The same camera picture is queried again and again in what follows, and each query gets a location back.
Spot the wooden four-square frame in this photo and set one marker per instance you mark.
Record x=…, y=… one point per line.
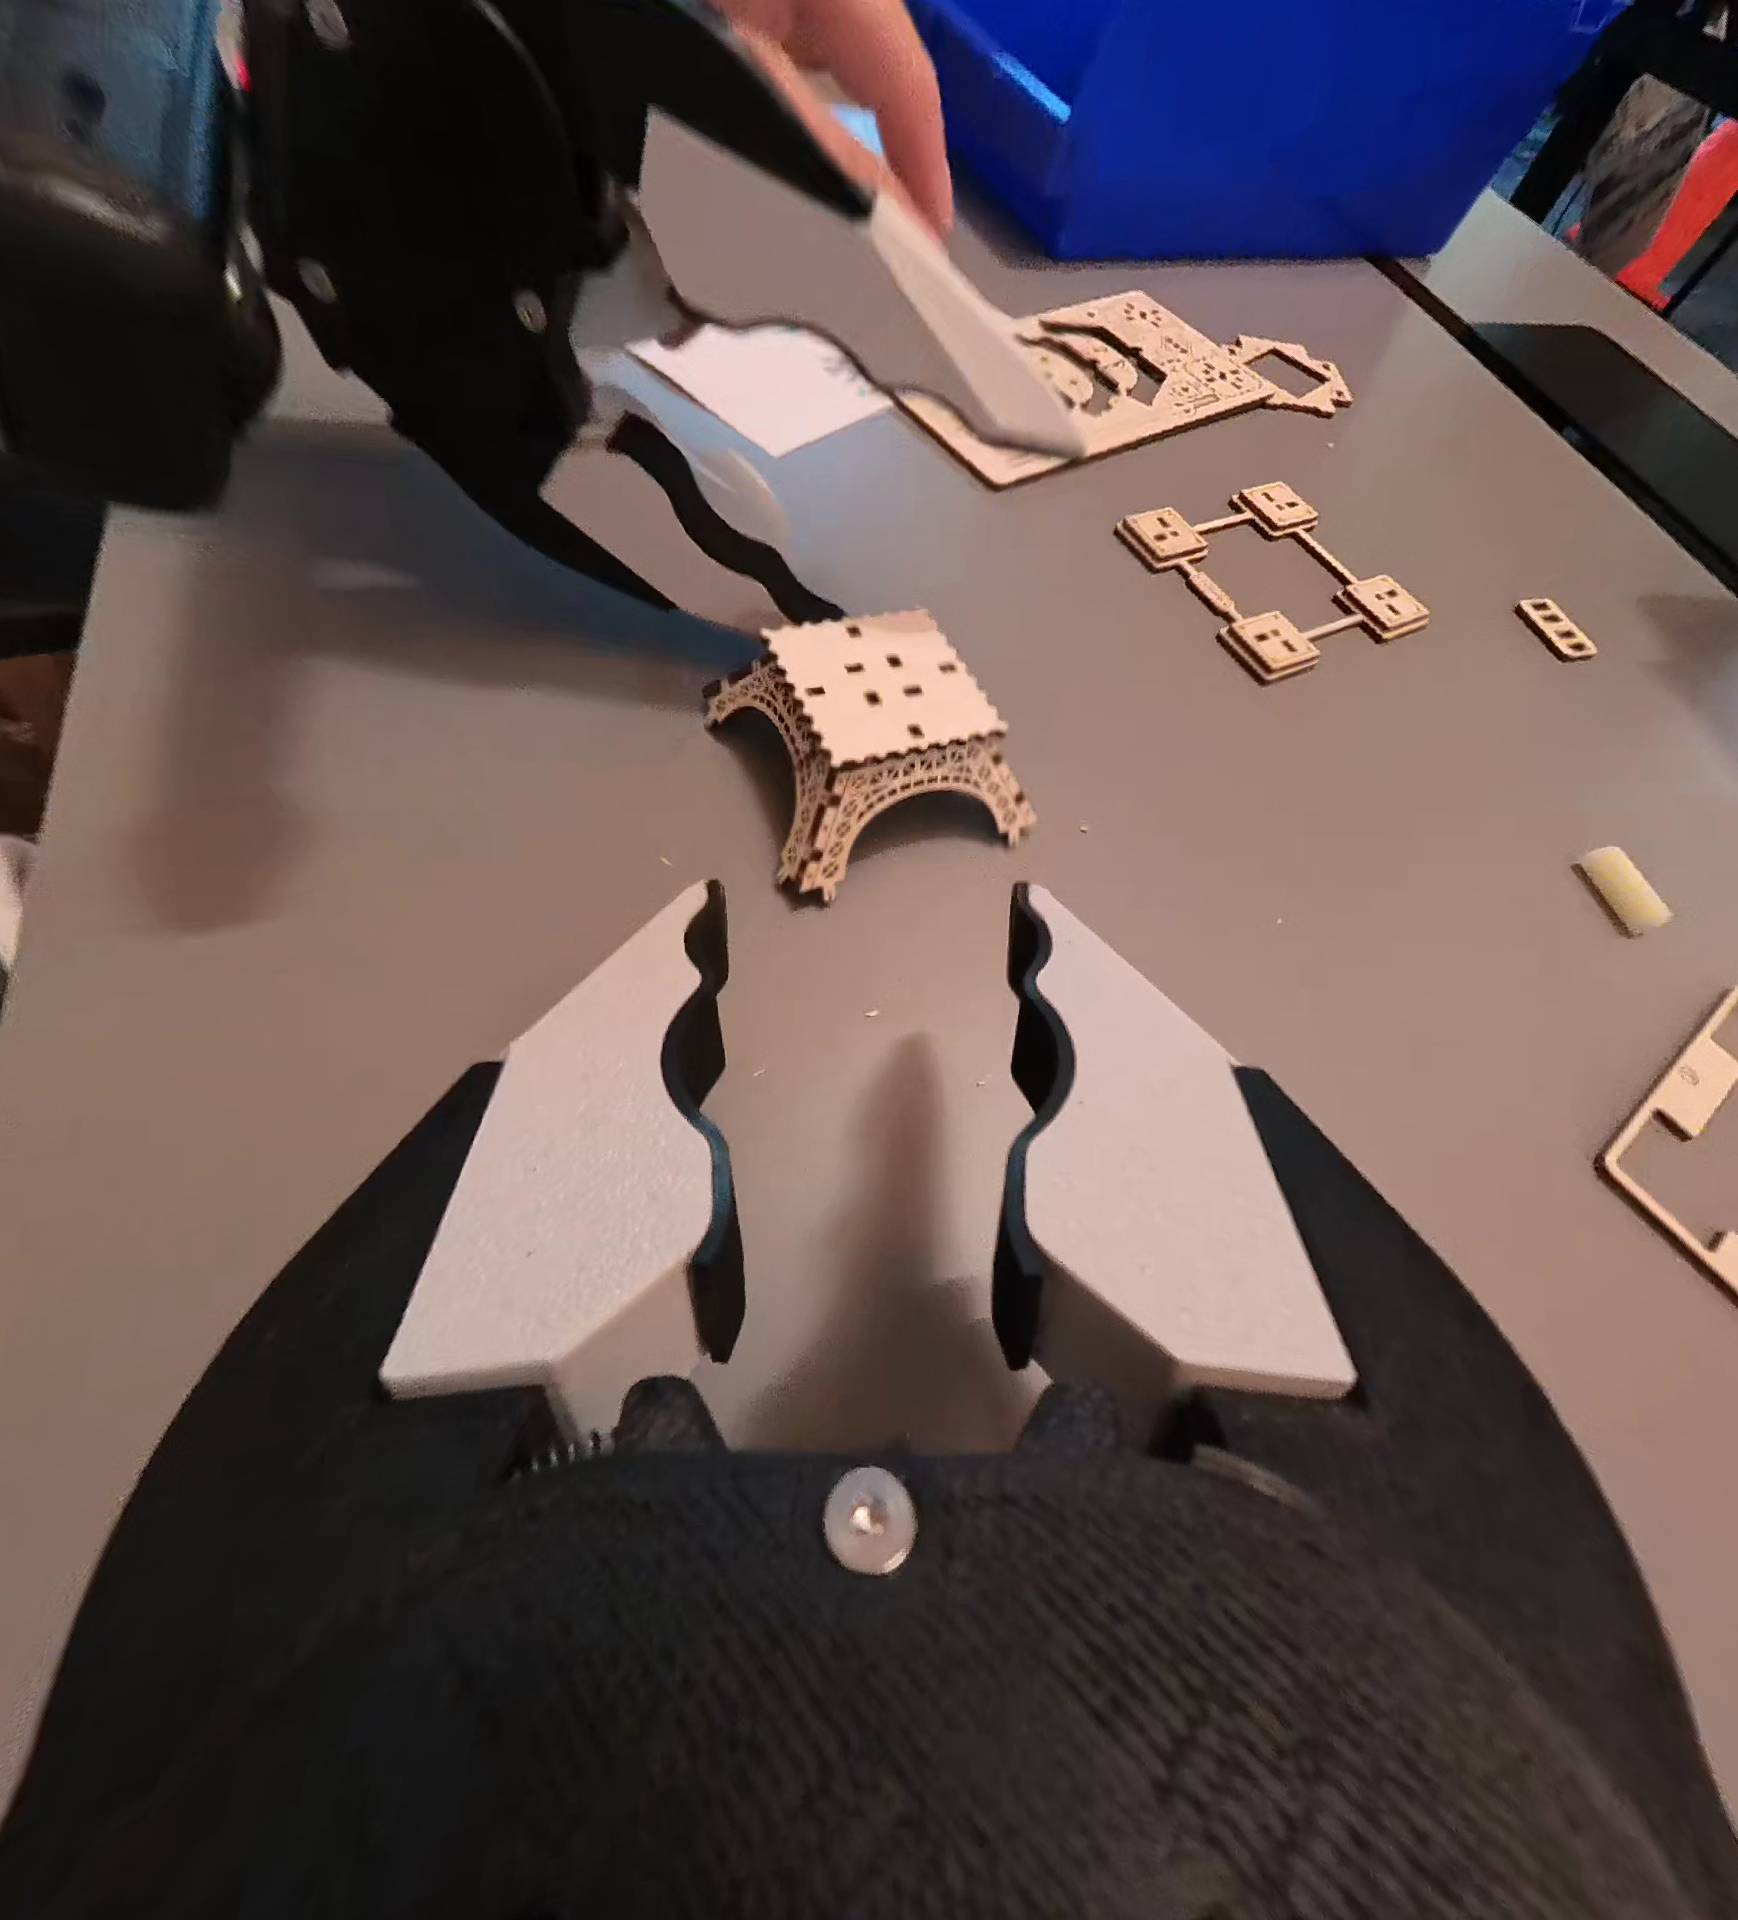
x=1162, y=539

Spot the wooden tower base model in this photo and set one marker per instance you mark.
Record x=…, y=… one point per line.
x=870, y=694

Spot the black desk rail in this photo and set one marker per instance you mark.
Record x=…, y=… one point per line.
x=1683, y=456

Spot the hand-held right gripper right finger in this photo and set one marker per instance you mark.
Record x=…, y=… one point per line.
x=1171, y=1206

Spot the wooden puzzle frame sheet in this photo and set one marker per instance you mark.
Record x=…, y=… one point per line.
x=1704, y=1091

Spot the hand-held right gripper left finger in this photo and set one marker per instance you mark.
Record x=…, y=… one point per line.
x=573, y=1206

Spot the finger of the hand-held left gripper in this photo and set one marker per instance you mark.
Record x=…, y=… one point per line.
x=962, y=335
x=707, y=561

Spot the white paper card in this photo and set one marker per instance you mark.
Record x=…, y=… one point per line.
x=766, y=388

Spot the grey desk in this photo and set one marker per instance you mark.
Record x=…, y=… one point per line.
x=1264, y=905

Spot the small slotted wooden strip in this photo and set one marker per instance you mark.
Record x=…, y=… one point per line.
x=1552, y=625

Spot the small pale wax stick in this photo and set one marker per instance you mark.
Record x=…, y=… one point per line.
x=1621, y=891

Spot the person's left hand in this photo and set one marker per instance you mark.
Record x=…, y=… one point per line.
x=870, y=95

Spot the orange traffic cone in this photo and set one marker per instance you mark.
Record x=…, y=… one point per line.
x=1704, y=199

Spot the irregular wooden parts sheet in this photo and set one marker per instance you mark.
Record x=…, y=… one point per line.
x=1198, y=393

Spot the blue plastic bin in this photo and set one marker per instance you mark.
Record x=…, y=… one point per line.
x=1264, y=123

